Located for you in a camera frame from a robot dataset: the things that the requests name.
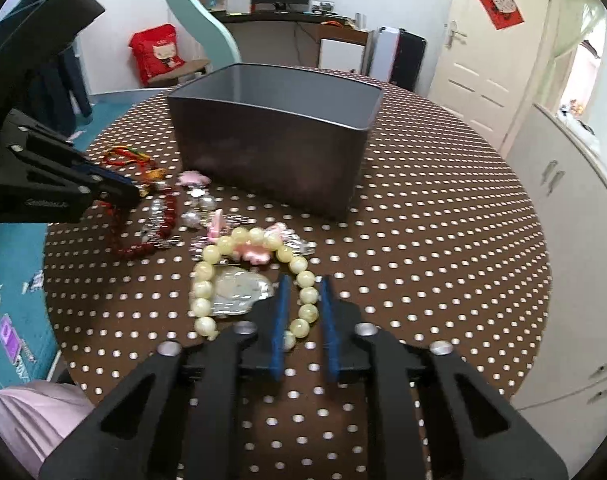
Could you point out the white door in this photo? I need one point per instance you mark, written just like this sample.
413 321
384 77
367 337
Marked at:
482 73

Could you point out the brown polka dot tablecloth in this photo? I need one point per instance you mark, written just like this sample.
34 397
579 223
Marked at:
441 243

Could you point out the teal bunk bed frame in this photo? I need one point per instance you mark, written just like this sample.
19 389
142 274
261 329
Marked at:
209 32

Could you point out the dark desk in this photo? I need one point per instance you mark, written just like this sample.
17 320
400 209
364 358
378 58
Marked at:
290 37

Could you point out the grey metal tin box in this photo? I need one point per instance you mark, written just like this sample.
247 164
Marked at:
295 135

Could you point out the pink sleeve forearm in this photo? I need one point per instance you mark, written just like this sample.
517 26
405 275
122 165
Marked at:
37 416

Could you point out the teal bed sheet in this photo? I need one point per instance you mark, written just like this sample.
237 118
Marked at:
22 301

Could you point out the white small cabinet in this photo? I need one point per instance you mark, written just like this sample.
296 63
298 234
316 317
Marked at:
341 55

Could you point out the red door decoration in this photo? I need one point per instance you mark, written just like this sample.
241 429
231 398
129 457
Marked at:
502 13

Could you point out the wooden chair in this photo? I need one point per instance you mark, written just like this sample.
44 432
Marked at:
188 71

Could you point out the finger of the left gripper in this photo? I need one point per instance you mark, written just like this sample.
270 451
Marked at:
108 186

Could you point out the white sideboard cabinet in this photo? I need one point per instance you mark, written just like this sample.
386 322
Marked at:
564 396

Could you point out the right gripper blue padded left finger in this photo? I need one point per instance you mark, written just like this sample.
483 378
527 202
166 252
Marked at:
264 356

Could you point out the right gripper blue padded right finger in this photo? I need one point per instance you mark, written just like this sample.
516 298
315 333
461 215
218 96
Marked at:
345 360

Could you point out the dark blue hanging coat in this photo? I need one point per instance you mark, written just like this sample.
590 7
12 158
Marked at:
56 94

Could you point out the pale jade pendant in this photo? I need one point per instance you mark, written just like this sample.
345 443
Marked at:
237 290

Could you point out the red cartoon bag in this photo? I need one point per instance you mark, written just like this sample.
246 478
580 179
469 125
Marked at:
156 52

